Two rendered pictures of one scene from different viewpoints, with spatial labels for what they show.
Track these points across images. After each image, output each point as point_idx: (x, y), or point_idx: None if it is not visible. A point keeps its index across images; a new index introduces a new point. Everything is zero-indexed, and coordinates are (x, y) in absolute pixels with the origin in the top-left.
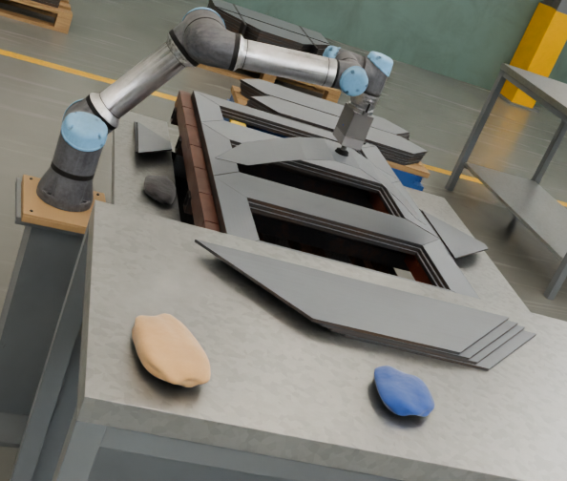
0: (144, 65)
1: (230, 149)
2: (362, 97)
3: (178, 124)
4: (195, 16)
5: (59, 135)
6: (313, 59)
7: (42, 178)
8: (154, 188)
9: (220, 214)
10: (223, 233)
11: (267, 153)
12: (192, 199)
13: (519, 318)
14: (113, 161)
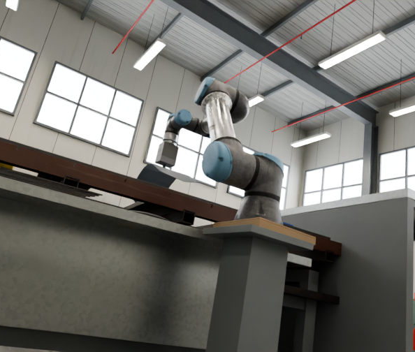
0: (230, 115)
1: (170, 175)
2: (177, 138)
3: (23, 165)
4: (230, 86)
5: (277, 172)
6: None
7: (275, 212)
8: (162, 217)
9: (237, 211)
10: (358, 196)
11: (179, 174)
12: (199, 213)
13: None
14: (103, 208)
